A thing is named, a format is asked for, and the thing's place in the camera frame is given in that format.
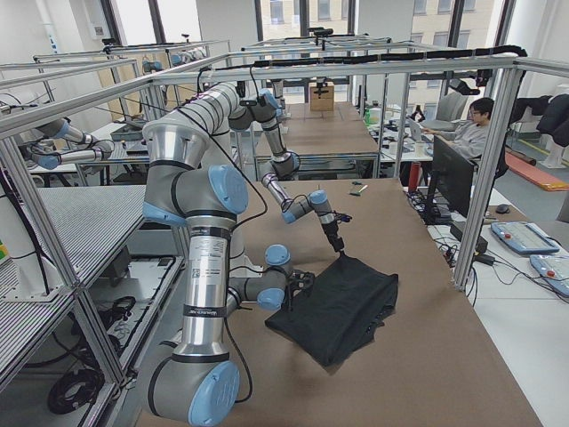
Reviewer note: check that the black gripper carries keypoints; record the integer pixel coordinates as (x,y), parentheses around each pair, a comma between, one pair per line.
(290,290)
(332,234)

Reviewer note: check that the black printed t-shirt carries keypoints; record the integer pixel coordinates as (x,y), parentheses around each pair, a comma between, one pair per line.
(340,312)

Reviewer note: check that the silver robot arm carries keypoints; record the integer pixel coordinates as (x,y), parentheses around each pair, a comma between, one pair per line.
(191,377)
(206,112)

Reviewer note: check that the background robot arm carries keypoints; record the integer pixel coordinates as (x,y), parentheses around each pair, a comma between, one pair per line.
(61,143)

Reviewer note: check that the cardboard box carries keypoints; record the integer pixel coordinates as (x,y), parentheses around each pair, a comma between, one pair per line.
(321,98)

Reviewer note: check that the black computer monitor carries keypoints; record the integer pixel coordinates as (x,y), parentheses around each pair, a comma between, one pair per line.
(452,177)

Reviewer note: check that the person in grey hoodie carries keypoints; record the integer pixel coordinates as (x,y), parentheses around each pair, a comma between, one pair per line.
(470,136)

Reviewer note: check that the blue teach pendant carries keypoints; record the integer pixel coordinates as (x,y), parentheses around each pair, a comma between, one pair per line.
(523,238)
(554,270)

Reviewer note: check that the grey striped back table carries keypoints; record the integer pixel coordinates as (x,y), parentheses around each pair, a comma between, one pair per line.
(93,224)

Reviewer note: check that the green T-handle hex wrench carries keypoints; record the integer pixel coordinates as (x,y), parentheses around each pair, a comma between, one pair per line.
(357,191)

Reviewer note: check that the aluminium frame structure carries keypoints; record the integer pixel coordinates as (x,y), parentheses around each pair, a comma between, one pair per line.
(404,58)

